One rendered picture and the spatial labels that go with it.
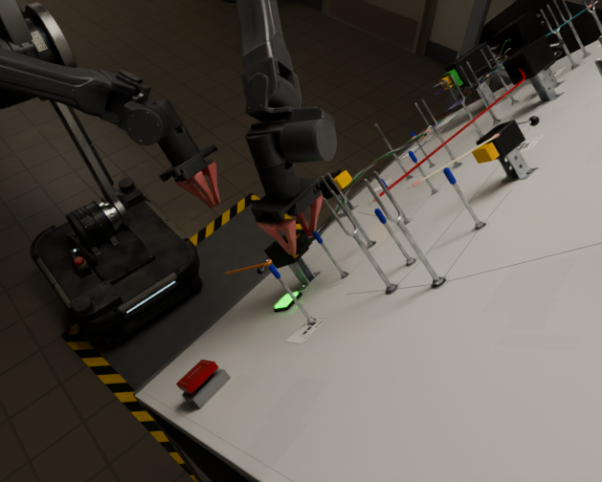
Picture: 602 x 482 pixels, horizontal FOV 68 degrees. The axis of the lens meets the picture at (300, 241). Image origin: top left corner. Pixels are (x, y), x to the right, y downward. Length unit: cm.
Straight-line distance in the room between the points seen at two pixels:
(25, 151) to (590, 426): 314
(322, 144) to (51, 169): 252
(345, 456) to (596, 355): 19
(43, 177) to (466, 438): 281
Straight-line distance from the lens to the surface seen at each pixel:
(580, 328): 36
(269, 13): 73
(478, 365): 37
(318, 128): 59
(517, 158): 67
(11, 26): 136
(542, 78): 98
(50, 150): 316
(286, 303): 72
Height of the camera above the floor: 168
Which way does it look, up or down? 49 degrees down
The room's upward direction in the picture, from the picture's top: straight up
